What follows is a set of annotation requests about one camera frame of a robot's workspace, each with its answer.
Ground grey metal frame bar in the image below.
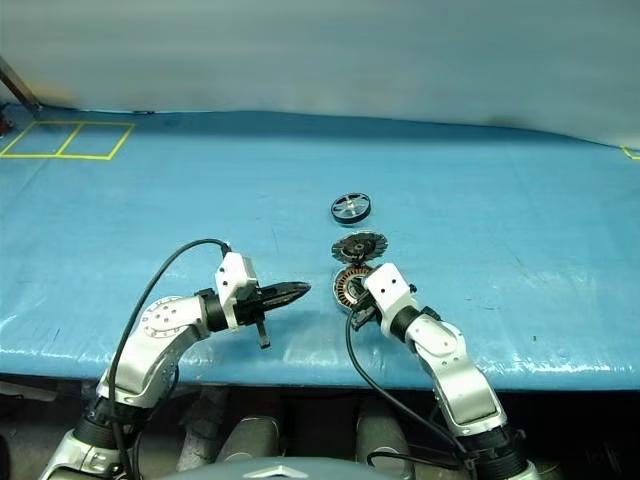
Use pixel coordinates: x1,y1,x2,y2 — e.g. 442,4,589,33
0,55,41,111

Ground yellow tape double square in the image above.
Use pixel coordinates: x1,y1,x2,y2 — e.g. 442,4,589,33
0,120,137,162

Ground black toothed rotor disc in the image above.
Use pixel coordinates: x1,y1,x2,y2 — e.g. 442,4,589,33
330,233,384,267

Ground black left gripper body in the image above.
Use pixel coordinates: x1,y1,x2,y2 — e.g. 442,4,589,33
234,286,272,351

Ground copper wound motor stator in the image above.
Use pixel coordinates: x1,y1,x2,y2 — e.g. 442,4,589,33
331,266,374,315

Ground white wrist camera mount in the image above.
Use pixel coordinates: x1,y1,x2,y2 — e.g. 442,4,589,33
363,263,420,335
215,251,260,332

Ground dark rounded shape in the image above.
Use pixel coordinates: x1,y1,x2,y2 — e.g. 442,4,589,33
355,407,417,477
218,414,281,464

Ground blue table cover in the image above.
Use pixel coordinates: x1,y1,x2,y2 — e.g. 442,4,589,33
0,102,640,392

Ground black spoked rotor ring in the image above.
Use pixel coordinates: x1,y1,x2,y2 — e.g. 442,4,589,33
329,191,376,227

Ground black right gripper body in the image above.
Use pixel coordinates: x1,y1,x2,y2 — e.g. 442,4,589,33
350,294,384,332

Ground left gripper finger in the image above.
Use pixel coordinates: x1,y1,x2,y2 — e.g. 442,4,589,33
260,289,311,313
259,280,313,301

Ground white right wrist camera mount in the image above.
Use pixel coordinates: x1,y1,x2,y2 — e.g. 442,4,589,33
363,263,420,335

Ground grey robot torso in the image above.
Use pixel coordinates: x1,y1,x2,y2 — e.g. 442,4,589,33
168,455,402,480

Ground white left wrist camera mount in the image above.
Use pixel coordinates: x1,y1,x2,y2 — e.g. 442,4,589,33
215,251,260,332

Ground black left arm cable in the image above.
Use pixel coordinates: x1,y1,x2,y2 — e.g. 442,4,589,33
108,238,234,480

